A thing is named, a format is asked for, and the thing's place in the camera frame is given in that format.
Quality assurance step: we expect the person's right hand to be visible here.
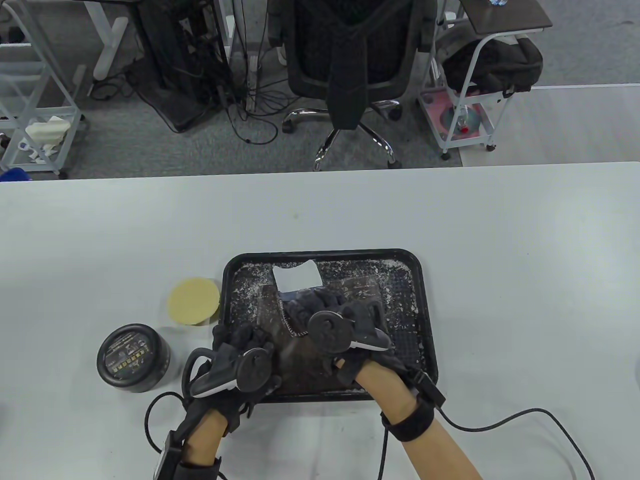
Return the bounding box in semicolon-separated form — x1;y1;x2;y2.
285;289;401;391

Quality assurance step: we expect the person's left hand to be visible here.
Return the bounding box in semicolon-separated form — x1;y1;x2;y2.
192;322;283;436

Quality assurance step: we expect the black white tracking controller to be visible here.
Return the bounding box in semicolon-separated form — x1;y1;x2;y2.
307;300;392;356
182;347;281;401

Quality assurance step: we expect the white and brown applicator pad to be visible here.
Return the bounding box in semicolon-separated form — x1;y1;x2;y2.
272;259;326;338

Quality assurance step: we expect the brown leather bag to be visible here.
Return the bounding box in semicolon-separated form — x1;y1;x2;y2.
257;280;388;391

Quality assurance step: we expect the black leather care cream jar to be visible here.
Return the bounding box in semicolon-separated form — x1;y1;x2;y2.
96;323;172;394

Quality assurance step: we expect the person's right forearm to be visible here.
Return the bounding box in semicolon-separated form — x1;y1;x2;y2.
355;362;483;480

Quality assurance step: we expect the person's left forearm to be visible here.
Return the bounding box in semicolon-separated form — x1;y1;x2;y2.
182;410;228;463

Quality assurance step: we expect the yellow round sponge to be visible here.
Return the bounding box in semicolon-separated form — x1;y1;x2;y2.
167;277;222;327

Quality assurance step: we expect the black plastic tray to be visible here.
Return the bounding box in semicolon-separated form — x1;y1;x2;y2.
215;248;440;403

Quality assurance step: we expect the white rolling cart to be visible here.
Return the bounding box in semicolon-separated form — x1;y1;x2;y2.
417;22;543;161

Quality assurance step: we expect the pink cart shelf mat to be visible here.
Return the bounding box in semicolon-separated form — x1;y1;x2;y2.
422;92;488;141

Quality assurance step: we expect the white power strip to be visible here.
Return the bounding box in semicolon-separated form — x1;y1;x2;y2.
248;55;259;113

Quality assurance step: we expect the clear bottle with red cap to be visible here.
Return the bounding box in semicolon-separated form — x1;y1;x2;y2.
452;105;481;133

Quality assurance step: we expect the black mesh office chair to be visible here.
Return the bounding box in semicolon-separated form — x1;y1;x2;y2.
267;0;438;172

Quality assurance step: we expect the white foam block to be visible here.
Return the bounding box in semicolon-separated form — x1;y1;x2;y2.
25;116;69;146

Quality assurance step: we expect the black computer tower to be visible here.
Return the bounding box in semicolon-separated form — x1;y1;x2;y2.
137;0;233;133

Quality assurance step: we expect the black backpack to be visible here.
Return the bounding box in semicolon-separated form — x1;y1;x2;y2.
442;36;544;98

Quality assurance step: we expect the white desk leg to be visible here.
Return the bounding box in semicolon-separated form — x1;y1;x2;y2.
82;0;130;81

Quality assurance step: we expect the white metal shelf rack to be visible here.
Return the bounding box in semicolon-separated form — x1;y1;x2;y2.
0;0;88;180

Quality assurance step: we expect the black cable bundle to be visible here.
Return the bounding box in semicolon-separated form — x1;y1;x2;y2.
200;50;301;146

